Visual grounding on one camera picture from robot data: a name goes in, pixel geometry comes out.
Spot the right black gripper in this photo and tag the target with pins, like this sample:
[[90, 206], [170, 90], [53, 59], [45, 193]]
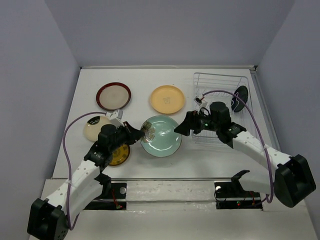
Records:
[[190, 122]]

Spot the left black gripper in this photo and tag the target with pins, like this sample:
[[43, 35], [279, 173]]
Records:
[[131, 133]]

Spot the yellow patterned dark plate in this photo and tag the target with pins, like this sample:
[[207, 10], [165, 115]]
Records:
[[120, 155]]

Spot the teal floral plate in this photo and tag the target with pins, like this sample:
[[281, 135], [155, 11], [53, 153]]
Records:
[[159, 138]]

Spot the orange-yellow plastic plate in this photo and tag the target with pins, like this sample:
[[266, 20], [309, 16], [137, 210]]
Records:
[[167, 99]]

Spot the cream white plate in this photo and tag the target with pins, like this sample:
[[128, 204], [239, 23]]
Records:
[[93, 127]]

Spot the red rimmed beige plate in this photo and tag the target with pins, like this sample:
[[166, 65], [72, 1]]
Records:
[[113, 96]]

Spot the black glossy plate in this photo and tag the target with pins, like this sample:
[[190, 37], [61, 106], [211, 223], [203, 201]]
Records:
[[240, 99]]

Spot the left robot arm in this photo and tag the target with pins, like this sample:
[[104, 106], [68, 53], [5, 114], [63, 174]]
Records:
[[51, 218]]

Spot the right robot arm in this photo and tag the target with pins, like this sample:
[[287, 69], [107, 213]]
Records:
[[290, 178]]

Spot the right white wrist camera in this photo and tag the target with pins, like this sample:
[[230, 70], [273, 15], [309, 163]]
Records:
[[201, 102]]

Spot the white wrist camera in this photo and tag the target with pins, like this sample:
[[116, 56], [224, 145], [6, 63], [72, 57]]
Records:
[[115, 117], [201, 102]]

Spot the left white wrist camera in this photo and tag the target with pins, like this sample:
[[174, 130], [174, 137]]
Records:
[[115, 117]]

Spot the white wire dish rack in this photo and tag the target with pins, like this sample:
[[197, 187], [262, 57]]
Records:
[[218, 90]]

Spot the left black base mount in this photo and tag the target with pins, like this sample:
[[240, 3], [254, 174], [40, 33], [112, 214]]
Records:
[[113, 199]]

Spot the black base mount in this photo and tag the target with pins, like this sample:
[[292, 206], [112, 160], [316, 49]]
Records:
[[113, 199], [227, 197]]

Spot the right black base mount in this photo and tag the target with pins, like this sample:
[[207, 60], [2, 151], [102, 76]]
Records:
[[227, 197]]

